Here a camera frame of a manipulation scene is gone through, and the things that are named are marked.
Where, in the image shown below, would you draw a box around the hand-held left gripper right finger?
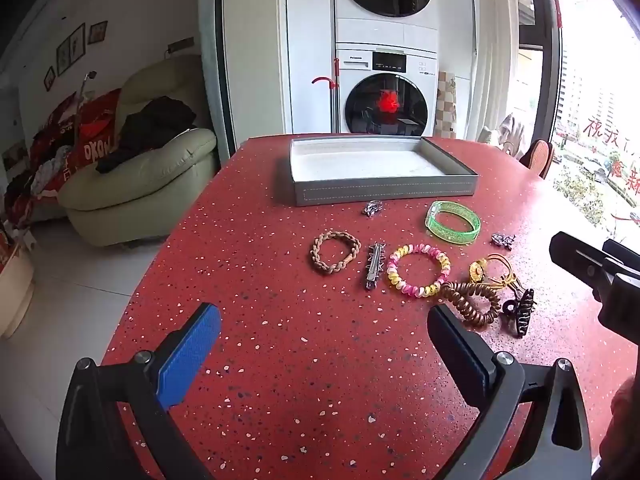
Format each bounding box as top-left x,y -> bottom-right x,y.
427,302 -> 593,480

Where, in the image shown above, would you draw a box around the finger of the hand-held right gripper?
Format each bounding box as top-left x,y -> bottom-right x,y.
549,231 -> 619,302
602,239 -> 640,277

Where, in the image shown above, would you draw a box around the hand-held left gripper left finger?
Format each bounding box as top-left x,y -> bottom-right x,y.
56,302 -> 222,480

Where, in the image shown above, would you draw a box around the brown spiral hair tie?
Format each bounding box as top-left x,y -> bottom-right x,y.
439,281 -> 502,329

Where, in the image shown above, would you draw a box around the black claw hair clip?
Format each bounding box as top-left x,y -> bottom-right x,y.
501,288 -> 537,340

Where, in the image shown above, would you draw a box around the yellow flower hair tie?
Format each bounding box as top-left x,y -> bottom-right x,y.
468,254 -> 523,292

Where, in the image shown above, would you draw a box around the pink yellow spiral hair tie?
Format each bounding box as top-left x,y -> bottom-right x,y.
385,243 -> 451,299

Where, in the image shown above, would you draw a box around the silver hair clip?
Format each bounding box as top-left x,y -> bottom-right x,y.
364,242 -> 387,291

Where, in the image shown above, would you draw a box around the brown braided hair tie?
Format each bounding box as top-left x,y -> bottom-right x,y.
310,230 -> 362,275

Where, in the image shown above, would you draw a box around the grey tray box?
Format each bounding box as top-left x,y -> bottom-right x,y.
288,134 -> 480,207

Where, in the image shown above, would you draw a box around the green translucent bangle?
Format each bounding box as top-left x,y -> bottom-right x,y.
425,200 -> 482,246

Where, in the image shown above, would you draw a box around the white cloth on chair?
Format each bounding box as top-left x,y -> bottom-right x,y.
477,113 -> 526,156

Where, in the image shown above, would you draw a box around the cream leather sofa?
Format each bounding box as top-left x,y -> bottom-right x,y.
57,53 -> 219,247

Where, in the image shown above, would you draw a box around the checkered board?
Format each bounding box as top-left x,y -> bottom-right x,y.
433,70 -> 457,139

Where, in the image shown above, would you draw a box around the red printed blanket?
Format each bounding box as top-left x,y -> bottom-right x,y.
0,87 -> 124,227

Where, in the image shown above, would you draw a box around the black clothes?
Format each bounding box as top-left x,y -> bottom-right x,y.
94,96 -> 199,174

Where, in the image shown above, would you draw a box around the white curtain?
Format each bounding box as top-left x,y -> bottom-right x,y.
469,0 -> 522,142

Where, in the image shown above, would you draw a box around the white washing machine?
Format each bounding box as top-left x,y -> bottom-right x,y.
335,42 -> 441,137

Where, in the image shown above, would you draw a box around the white dryer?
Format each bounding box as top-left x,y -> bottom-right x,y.
333,0 -> 441,44

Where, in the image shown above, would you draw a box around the white cabinet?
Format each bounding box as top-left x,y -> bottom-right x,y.
285,0 -> 337,136

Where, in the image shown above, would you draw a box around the red handled mop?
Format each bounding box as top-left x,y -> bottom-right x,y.
312,57 -> 342,134

